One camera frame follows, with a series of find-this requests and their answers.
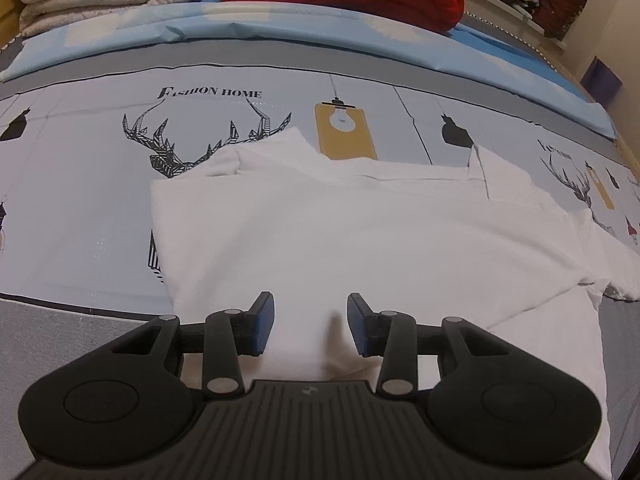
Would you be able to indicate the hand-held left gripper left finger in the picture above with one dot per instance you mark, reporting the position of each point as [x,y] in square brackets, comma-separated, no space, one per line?
[265,321]

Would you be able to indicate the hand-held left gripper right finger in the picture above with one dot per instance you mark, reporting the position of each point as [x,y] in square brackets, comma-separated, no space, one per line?
[358,322]

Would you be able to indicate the white t-shirt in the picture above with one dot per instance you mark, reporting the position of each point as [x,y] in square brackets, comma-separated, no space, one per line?
[350,240]

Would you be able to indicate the printed bed sheet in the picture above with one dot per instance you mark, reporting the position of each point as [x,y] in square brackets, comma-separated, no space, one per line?
[90,200]

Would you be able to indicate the white studded headboard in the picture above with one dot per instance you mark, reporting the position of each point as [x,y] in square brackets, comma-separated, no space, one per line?
[525,35]

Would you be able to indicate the purple box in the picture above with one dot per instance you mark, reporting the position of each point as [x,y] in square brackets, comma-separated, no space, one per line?
[605,80]

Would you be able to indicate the dark brown cushion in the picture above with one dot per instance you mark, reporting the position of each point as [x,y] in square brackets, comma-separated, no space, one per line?
[562,2]

